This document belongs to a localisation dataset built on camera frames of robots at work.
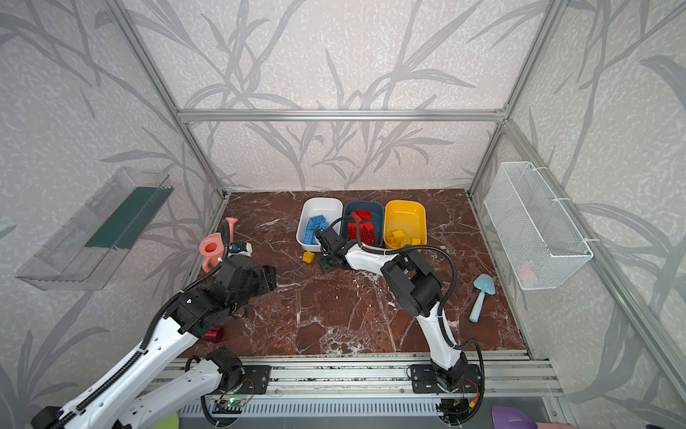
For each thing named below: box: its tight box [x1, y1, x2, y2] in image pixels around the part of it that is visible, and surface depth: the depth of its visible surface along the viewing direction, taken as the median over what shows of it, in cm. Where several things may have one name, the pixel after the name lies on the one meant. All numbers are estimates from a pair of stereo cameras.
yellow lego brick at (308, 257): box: [301, 252, 316, 264], surface depth 101 cm
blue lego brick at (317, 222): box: [306, 214, 328, 229], surface depth 110 cm
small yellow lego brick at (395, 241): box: [387, 235, 402, 248], surface depth 103 cm
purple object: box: [491, 405, 539, 429], surface depth 68 cm
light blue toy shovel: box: [468, 273, 496, 323], surface depth 89 cm
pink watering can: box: [199, 217, 239, 274], surface depth 91 cm
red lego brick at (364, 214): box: [356, 209, 373, 220], surface depth 114 cm
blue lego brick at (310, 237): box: [303, 227, 319, 245], surface depth 104 cm
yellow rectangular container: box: [383, 200, 428, 248], surface depth 108 cm
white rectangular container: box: [295, 196, 344, 253], surface depth 110 cm
